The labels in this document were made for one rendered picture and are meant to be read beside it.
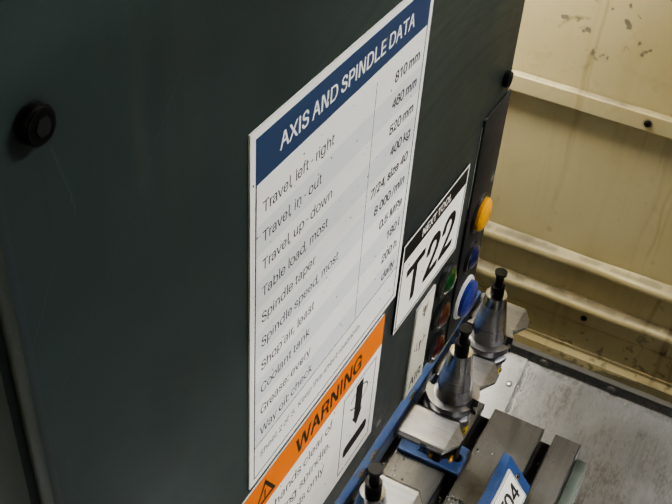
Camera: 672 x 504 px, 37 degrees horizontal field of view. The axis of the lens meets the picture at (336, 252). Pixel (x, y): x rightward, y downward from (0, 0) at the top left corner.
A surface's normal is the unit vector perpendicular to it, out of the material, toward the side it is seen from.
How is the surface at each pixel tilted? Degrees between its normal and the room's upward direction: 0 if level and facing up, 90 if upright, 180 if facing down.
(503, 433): 0
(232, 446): 90
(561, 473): 0
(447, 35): 90
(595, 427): 24
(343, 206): 90
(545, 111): 91
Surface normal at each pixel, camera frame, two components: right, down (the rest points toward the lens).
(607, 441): -0.14, -0.47
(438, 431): 0.06, -0.77
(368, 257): 0.88, 0.34
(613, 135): -0.47, 0.55
